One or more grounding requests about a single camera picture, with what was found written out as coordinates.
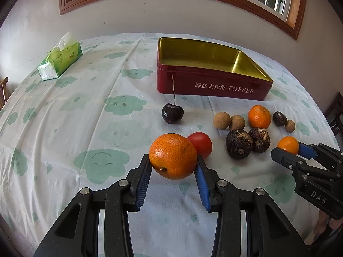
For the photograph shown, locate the orange mandarin front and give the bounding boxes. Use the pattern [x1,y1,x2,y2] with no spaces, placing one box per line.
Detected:
[277,136,299,155]

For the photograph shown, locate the brown longan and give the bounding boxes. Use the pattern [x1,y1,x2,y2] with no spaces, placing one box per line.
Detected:
[229,115,245,130]
[213,111,231,130]
[284,120,295,133]

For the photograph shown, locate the dark water chestnut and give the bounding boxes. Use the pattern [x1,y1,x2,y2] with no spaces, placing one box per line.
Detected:
[273,111,288,127]
[226,129,253,160]
[248,128,270,152]

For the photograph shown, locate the large orange mandarin back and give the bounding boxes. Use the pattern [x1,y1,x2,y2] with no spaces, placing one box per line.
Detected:
[248,105,271,129]

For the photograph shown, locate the red cherry tomato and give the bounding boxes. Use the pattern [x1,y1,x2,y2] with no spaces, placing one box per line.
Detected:
[187,132,213,159]

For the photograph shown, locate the small orange mandarin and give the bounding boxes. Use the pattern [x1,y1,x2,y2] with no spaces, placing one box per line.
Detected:
[149,133,197,180]

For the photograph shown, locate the dark cherry with stem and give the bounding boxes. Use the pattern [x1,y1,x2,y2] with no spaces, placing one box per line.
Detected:
[162,75,184,124]

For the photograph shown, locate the right hand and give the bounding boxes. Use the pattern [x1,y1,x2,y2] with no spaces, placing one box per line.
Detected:
[313,210,342,245]

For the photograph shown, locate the dark furniture at right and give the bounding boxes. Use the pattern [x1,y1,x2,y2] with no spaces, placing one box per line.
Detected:
[324,92,343,135]

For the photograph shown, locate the white cloud-print tablecloth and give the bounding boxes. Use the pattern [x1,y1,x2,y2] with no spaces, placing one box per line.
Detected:
[1,33,341,256]

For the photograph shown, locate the red toffee tin box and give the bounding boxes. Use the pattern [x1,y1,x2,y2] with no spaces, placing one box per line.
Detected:
[156,37,273,101]

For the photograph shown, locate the wooden chair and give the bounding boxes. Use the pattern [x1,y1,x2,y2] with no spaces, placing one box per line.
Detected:
[0,77,9,109]

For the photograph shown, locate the green tissue pack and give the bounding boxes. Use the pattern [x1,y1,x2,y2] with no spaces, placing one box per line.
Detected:
[37,32,83,81]

